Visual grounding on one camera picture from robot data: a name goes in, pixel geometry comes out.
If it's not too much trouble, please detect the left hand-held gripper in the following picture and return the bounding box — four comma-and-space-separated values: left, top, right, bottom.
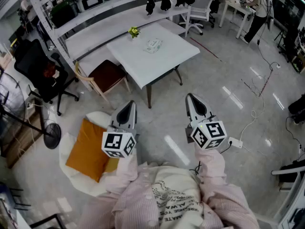
102, 100, 138, 158

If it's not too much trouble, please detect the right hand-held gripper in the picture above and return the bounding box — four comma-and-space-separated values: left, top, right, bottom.
185, 94, 226, 150

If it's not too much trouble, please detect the white tissue packet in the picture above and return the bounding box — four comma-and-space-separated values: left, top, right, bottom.
142, 38, 163, 54

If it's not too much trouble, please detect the person's left forearm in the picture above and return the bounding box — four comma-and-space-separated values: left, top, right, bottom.
104, 149, 139, 195

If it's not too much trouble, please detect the person's right forearm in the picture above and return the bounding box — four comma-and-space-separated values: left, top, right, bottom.
194, 143, 227, 186

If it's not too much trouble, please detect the brown seat wooden chair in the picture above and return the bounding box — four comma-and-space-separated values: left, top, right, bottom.
75, 60, 131, 109

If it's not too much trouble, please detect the white power strip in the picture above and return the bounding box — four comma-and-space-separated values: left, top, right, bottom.
228, 137, 244, 149

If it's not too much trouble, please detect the orange cushion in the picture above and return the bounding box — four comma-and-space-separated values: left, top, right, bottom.
65, 118, 117, 183

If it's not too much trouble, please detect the white square table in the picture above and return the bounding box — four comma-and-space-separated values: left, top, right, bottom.
106, 22, 201, 109

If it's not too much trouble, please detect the black standing fan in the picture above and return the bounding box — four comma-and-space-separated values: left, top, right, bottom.
0, 73, 62, 152

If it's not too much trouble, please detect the yellow flower pot plant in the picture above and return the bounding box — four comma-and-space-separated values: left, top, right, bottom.
128, 26, 141, 40

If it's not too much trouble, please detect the red plush item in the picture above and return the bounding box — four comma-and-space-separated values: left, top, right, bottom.
43, 62, 57, 78

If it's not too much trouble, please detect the person's body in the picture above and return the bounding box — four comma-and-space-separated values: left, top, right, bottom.
78, 161, 260, 229

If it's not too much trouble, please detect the white mesh office chair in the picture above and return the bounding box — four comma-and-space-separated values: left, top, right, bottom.
179, 0, 215, 35

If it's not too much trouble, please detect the black office chair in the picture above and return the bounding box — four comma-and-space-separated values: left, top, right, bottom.
14, 39, 80, 116

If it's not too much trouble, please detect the white desk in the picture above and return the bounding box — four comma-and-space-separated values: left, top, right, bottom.
218, 0, 257, 39

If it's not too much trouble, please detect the dark green box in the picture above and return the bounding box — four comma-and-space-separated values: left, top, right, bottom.
50, 0, 78, 28

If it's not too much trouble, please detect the white floor cable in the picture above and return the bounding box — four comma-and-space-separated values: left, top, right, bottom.
239, 94, 266, 140

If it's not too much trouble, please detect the black metal frame stand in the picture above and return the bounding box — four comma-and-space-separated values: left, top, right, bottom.
30, 213, 65, 229

